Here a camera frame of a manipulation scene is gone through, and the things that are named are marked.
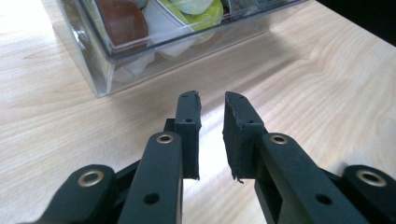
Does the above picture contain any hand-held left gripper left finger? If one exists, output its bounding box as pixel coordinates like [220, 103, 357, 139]
[118, 90, 203, 224]

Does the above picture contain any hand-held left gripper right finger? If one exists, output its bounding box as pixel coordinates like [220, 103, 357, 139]
[222, 91, 372, 224]

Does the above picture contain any clear drawer with capsules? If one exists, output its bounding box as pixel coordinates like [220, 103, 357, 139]
[55, 0, 312, 98]

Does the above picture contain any white capsule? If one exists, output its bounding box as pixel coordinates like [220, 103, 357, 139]
[142, 0, 200, 59]

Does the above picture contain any yellow-green capsule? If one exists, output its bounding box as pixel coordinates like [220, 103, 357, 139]
[158, 0, 225, 33]

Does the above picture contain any brown capsule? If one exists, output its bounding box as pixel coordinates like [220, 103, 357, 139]
[94, 0, 149, 54]

